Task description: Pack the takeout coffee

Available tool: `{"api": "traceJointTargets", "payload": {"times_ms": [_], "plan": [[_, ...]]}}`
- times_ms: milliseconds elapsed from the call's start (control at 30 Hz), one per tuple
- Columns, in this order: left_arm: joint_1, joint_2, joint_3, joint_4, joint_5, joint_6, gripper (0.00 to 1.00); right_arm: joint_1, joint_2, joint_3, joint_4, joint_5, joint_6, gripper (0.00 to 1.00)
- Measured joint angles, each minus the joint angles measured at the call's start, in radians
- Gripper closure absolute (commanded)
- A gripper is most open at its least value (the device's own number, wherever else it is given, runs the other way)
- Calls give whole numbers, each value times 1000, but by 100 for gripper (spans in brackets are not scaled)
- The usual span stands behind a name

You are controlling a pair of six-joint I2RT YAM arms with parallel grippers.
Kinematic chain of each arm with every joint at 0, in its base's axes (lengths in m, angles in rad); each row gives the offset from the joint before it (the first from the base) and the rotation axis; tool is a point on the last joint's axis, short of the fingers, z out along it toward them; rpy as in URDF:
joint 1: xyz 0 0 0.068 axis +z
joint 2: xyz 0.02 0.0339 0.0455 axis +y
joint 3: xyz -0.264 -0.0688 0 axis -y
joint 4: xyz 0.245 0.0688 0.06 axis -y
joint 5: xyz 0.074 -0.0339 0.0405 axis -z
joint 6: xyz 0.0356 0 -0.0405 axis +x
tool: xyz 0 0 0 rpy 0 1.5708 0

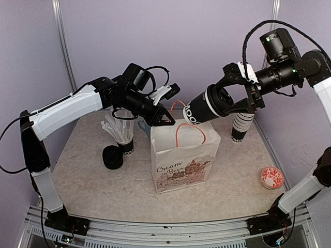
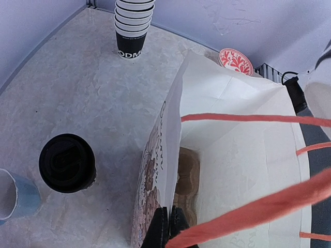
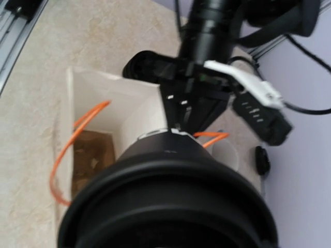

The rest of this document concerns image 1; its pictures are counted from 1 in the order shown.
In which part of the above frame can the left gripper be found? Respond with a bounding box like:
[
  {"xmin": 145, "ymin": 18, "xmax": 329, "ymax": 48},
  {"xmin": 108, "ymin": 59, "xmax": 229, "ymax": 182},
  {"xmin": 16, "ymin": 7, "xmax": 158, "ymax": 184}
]
[{"xmin": 122, "ymin": 88, "xmax": 176, "ymax": 127}]

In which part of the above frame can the black paper coffee cup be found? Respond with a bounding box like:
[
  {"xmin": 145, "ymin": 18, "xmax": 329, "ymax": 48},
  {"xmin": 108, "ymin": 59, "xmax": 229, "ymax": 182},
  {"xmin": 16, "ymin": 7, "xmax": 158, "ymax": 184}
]
[{"xmin": 183, "ymin": 90, "xmax": 221, "ymax": 125}]

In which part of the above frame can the white paper bag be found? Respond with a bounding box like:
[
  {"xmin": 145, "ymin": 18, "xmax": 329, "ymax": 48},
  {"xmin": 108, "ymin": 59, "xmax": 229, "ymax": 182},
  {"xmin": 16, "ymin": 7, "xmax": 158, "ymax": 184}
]
[{"xmin": 151, "ymin": 119, "xmax": 221, "ymax": 194}]

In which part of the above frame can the black plastic cup lid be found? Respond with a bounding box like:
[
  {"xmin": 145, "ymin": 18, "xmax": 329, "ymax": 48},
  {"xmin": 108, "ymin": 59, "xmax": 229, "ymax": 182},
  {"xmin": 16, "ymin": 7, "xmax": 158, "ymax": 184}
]
[{"xmin": 205, "ymin": 84, "xmax": 234, "ymax": 117}]

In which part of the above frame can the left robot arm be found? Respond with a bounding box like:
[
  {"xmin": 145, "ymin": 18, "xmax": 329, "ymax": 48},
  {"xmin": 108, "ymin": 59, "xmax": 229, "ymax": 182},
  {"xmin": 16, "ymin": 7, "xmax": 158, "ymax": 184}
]
[{"xmin": 20, "ymin": 63, "xmax": 180, "ymax": 230}]

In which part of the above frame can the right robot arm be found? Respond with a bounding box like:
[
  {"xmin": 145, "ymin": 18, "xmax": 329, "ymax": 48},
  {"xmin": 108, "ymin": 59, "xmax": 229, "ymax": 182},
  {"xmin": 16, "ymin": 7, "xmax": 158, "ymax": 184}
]
[{"xmin": 216, "ymin": 28, "xmax": 330, "ymax": 229}]

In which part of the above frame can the light blue ceramic mug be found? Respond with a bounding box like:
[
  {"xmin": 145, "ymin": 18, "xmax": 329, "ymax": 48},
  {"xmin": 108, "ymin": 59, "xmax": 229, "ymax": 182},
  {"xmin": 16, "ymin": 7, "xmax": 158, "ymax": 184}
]
[{"xmin": 138, "ymin": 120, "xmax": 151, "ymax": 137}]

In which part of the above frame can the stack of paper cups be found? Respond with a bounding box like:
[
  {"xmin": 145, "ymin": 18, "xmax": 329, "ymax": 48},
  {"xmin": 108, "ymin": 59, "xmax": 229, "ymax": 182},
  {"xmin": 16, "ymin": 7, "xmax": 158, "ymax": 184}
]
[{"xmin": 231, "ymin": 113, "xmax": 255, "ymax": 143}]

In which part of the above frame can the bundle of white wrapped straws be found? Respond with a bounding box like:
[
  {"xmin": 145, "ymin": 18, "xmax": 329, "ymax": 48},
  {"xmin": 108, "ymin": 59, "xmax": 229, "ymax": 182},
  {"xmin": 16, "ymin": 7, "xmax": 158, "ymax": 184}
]
[{"xmin": 101, "ymin": 109, "xmax": 135, "ymax": 143}]

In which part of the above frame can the black cup holding straws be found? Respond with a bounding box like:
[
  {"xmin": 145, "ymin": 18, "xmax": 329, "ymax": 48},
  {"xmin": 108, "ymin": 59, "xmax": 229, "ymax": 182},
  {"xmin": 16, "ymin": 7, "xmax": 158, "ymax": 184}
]
[{"xmin": 116, "ymin": 135, "xmax": 134, "ymax": 155}]

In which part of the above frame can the stack of black lids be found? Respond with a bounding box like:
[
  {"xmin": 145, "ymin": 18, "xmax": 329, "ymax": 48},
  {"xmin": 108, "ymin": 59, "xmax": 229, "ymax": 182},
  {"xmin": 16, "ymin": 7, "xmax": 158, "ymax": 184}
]
[{"xmin": 102, "ymin": 145, "xmax": 124, "ymax": 170}]

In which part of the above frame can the red patterned white bowl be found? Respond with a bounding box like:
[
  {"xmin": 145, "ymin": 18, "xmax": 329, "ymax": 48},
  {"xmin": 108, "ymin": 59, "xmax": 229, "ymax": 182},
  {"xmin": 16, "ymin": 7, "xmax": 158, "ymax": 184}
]
[{"xmin": 260, "ymin": 166, "xmax": 284, "ymax": 190}]

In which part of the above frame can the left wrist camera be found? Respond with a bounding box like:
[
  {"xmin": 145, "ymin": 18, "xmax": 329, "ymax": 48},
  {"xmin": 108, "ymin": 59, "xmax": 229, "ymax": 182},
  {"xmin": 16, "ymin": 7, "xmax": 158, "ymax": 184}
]
[{"xmin": 150, "ymin": 83, "xmax": 180, "ymax": 106}]

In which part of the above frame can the right aluminium post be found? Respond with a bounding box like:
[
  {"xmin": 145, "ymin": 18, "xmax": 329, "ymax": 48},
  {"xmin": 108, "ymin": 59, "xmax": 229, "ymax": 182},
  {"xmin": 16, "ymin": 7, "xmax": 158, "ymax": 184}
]
[{"xmin": 261, "ymin": 0, "xmax": 281, "ymax": 68}]

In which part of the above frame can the aluminium post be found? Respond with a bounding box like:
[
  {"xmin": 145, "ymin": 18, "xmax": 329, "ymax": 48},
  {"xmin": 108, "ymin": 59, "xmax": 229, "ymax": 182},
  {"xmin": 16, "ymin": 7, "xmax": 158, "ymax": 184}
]
[
  {"xmin": 261, "ymin": 0, "xmax": 281, "ymax": 68},
  {"xmin": 52, "ymin": 0, "xmax": 78, "ymax": 91}
]

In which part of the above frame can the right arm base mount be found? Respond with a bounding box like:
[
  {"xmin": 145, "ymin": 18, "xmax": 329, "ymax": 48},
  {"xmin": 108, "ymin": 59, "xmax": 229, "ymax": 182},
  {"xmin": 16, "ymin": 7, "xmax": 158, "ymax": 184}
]
[{"xmin": 247, "ymin": 193, "xmax": 292, "ymax": 235}]

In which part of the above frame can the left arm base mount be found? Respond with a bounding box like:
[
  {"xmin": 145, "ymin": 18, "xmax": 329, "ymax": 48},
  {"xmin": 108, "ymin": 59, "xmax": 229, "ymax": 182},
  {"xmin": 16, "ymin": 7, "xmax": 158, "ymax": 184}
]
[{"xmin": 45, "ymin": 207, "xmax": 90, "ymax": 236}]

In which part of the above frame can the left aluminium post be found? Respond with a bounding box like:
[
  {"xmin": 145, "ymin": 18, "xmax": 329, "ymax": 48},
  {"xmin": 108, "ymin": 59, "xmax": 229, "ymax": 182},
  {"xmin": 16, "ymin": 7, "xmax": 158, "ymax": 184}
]
[{"xmin": 52, "ymin": 0, "xmax": 78, "ymax": 91}]

